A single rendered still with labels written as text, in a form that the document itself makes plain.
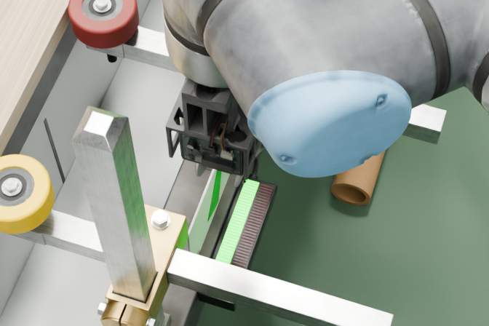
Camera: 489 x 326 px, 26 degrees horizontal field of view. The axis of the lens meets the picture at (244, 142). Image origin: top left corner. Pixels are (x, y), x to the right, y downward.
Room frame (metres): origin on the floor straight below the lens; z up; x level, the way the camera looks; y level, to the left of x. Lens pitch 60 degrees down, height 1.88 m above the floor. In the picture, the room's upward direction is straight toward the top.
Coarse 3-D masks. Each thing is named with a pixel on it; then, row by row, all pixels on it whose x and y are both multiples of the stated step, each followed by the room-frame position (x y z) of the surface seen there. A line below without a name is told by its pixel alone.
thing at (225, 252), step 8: (248, 184) 0.63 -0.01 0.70; (256, 184) 0.63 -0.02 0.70; (248, 192) 0.61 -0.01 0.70; (240, 200) 0.60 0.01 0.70; (248, 200) 0.60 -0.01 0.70; (240, 208) 0.59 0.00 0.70; (248, 208) 0.59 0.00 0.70; (232, 216) 0.58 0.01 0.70; (240, 216) 0.58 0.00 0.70; (232, 224) 0.57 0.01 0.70; (240, 224) 0.57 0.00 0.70; (232, 232) 0.56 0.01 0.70; (240, 232) 0.56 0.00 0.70; (224, 240) 0.55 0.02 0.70; (232, 240) 0.55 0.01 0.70; (224, 248) 0.54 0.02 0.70; (232, 248) 0.54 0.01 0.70; (224, 256) 0.53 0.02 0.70
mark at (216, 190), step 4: (216, 172) 0.60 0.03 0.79; (220, 172) 0.61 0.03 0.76; (216, 176) 0.60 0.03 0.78; (220, 176) 0.61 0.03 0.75; (216, 180) 0.59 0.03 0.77; (216, 184) 0.59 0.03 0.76; (216, 188) 0.59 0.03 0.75; (212, 192) 0.58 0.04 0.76; (216, 192) 0.59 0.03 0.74; (212, 196) 0.58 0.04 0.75; (216, 196) 0.59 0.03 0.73; (212, 200) 0.58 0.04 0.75; (216, 200) 0.59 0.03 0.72; (212, 204) 0.58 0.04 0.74; (216, 204) 0.59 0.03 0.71; (212, 208) 0.58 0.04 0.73; (212, 212) 0.58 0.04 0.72; (208, 220) 0.56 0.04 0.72
